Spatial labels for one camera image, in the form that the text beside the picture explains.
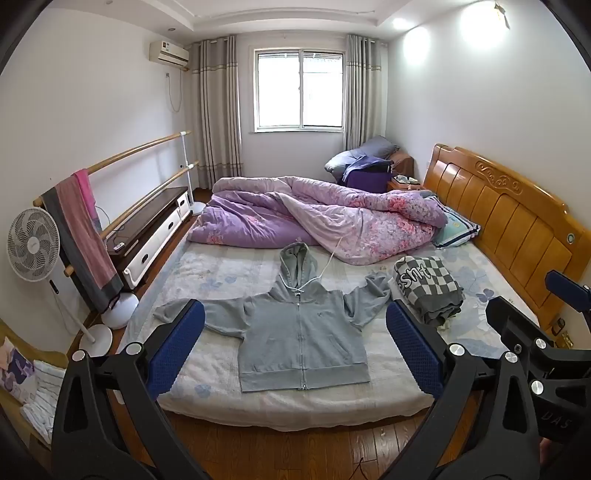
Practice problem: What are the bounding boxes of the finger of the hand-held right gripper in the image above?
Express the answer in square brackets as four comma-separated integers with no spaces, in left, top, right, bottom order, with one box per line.
[486,296,589,398]
[546,270,591,324]

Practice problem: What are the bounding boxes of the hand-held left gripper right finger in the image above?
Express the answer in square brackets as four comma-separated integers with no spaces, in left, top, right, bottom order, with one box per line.
[385,300,542,480]

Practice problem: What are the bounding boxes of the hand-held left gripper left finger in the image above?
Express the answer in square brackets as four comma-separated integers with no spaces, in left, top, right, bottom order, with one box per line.
[50,299,213,480]

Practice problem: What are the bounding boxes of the grey zip hoodie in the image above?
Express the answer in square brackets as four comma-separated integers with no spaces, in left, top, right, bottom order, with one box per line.
[152,240,393,393]

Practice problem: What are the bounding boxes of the white striped folded clothes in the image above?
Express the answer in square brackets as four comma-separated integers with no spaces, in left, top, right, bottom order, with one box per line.
[21,360,65,439]

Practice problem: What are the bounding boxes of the checkered grey white folded cloth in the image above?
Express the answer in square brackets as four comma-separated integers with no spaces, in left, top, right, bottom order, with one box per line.
[392,255,466,326]

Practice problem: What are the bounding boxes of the bed with pale floral sheet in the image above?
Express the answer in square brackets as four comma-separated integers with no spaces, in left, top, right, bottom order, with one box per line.
[113,185,555,421]

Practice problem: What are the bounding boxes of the wooden headboard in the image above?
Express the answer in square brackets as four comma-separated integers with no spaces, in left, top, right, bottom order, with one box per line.
[422,143,591,330]

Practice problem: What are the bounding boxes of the light blue pillow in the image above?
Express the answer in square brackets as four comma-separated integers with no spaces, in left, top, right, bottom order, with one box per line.
[431,196,482,250]

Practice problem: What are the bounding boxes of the dark top white tv cabinet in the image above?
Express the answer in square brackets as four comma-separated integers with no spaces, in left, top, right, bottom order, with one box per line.
[104,186,192,289]

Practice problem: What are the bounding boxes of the grey pink striped towel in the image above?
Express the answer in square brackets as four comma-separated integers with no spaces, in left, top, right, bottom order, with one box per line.
[41,185,124,312]

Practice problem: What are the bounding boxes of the purple floral quilt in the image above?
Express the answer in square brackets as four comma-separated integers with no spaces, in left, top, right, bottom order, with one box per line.
[187,175,448,266]

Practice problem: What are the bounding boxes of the wooden nightstand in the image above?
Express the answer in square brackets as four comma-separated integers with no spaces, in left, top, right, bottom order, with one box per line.
[387,150,423,192]

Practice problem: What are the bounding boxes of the purple patterned cloth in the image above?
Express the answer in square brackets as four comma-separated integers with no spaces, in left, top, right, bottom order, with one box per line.
[0,337,35,393]

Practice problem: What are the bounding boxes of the purple bag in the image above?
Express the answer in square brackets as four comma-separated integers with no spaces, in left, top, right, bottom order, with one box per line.
[342,157,393,193]

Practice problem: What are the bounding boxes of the white standing fan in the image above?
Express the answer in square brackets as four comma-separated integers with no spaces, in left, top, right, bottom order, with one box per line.
[7,208,113,356]

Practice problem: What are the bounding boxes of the wooden bench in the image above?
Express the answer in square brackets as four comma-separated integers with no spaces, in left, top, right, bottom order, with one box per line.
[0,318,70,448]

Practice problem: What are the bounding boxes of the pink box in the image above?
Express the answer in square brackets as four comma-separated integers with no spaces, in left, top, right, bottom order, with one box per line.
[74,168,100,232]

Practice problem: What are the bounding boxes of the wooden double ballet barre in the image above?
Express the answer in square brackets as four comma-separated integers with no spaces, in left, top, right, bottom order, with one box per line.
[32,130,208,329]

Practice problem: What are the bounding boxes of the grey striped curtain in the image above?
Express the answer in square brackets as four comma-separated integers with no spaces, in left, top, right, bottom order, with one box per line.
[189,37,243,190]
[344,34,386,160]

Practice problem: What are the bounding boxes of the window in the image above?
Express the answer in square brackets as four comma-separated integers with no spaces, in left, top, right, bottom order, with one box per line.
[252,46,346,132]

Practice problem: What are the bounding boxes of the white air conditioner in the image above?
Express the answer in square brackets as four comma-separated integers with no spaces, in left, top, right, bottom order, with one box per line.
[148,40,191,70]

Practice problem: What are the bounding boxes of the air conditioner cable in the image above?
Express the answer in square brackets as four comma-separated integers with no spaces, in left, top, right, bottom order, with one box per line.
[165,69,183,112]

